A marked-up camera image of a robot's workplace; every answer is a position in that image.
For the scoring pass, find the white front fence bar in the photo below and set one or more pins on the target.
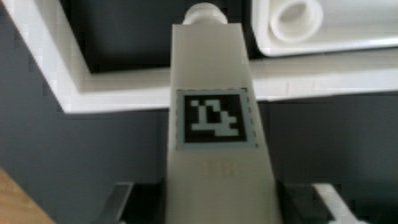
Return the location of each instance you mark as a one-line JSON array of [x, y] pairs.
[[288, 78]]

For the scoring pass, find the white desk top tray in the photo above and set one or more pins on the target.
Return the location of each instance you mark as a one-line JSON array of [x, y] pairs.
[[313, 26]]

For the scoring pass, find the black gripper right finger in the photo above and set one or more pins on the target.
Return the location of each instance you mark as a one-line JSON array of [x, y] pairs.
[[313, 205]]

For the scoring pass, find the white base block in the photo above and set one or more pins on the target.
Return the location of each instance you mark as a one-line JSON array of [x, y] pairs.
[[219, 181]]

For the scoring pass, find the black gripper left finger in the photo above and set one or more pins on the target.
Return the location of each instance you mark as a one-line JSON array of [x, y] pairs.
[[135, 204]]

